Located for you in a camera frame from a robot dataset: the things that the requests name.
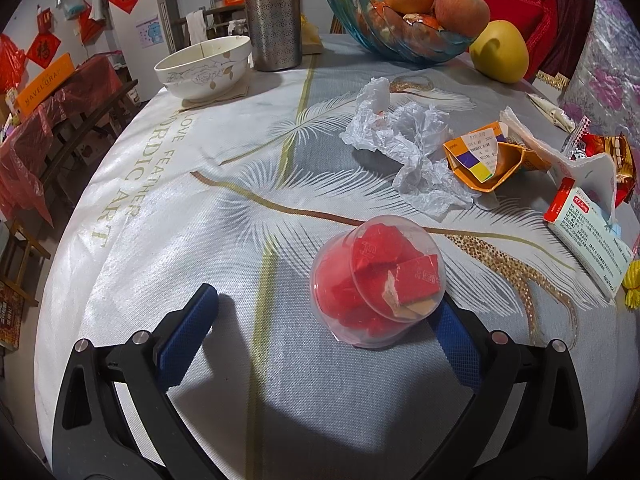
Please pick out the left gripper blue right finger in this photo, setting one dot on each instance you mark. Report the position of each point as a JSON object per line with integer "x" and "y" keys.
{"x": 487, "y": 363}

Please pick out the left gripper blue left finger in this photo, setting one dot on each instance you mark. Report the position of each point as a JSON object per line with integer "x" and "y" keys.
{"x": 151, "y": 364}

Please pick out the clear cup with red paper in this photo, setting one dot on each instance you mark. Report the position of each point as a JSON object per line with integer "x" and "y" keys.
{"x": 372, "y": 284}

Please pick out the white medicine box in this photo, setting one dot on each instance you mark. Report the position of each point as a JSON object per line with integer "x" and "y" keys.
{"x": 579, "y": 224}

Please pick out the yellow mesh net ball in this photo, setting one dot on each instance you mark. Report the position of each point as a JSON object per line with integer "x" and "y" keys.
{"x": 631, "y": 284}

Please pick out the white plastic bag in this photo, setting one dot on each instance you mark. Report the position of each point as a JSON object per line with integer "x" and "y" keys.
{"x": 413, "y": 135}

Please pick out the orange small carton box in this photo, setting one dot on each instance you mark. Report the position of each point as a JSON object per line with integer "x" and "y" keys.
{"x": 485, "y": 158}

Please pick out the white feather tablecloth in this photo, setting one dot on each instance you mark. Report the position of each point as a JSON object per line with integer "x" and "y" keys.
{"x": 242, "y": 195}

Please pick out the red covered side table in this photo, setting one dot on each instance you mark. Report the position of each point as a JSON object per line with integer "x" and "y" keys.
{"x": 23, "y": 153}

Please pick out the white ceramic bowl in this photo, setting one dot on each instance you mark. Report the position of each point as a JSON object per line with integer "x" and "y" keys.
{"x": 204, "y": 70}

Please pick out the orange cardboard box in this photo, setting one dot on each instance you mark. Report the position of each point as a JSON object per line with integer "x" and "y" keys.
{"x": 46, "y": 83}

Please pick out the yellow pomelo fruit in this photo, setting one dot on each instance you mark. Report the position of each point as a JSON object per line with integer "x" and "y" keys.
{"x": 500, "y": 52}

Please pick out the red cushion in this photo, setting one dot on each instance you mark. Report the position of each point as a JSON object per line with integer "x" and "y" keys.
{"x": 537, "y": 22}

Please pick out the right red apple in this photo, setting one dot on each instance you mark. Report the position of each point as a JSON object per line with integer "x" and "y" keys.
{"x": 463, "y": 17}

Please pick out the blue glass fruit bowl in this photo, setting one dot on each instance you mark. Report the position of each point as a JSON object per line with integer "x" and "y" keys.
{"x": 379, "y": 29}

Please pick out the steel thermos bottle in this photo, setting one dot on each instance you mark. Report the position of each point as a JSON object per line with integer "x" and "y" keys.
{"x": 275, "y": 31}

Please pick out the red plastic bag on wall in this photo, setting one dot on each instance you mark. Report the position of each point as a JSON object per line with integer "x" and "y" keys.
{"x": 12, "y": 64}

